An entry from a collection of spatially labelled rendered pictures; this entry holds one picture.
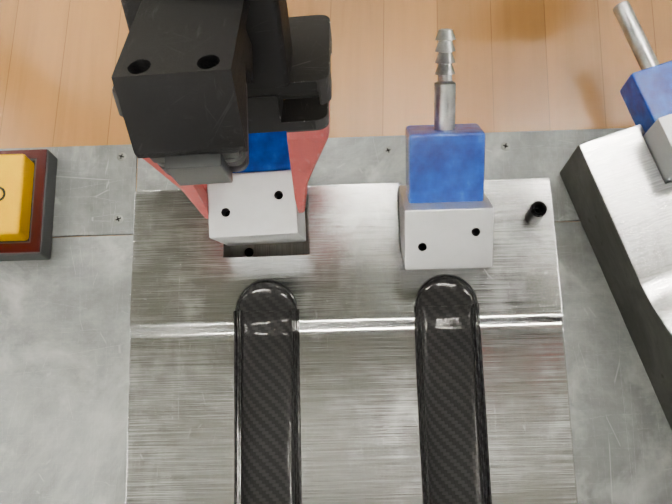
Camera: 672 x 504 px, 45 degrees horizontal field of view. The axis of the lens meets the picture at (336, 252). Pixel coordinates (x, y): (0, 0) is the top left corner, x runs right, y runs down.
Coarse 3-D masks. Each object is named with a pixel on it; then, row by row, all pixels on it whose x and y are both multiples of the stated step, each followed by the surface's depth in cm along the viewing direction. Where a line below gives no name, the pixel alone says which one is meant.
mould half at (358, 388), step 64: (320, 192) 50; (384, 192) 50; (512, 192) 50; (192, 256) 50; (320, 256) 49; (384, 256) 49; (512, 256) 49; (192, 320) 49; (320, 320) 48; (384, 320) 48; (512, 320) 48; (192, 384) 48; (320, 384) 48; (384, 384) 48; (512, 384) 48; (128, 448) 47; (192, 448) 47; (320, 448) 47; (384, 448) 47; (512, 448) 47
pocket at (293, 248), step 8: (224, 248) 50; (232, 248) 53; (240, 248) 53; (248, 248) 53; (256, 248) 52; (264, 248) 52; (272, 248) 52; (280, 248) 52; (288, 248) 52; (296, 248) 52; (304, 248) 52; (224, 256) 50; (232, 256) 52; (240, 256) 52; (248, 256) 53; (256, 256) 52
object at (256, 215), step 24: (264, 144) 47; (264, 168) 46; (288, 168) 46; (216, 192) 45; (240, 192) 45; (264, 192) 45; (288, 192) 45; (216, 216) 45; (240, 216) 45; (264, 216) 45; (288, 216) 45; (216, 240) 46; (240, 240) 47; (264, 240) 48; (288, 240) 49
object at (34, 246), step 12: (36, 156) 59; (36, 168) 59; (36, 180) 59; (36, 192) 58; (36, 204) 58; (36, 216) 58; (36, 228) 58; (36, 240) 58; (0, 252) 57; (12, 252) 57; (24, 252) 57
